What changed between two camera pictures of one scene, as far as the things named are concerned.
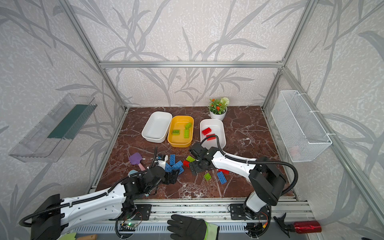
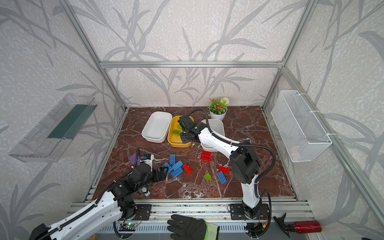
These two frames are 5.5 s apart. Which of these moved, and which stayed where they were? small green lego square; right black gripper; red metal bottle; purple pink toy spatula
Moved: right black gripper
Stayed: red metal bottle; small green lego square; purple pink toy spatula
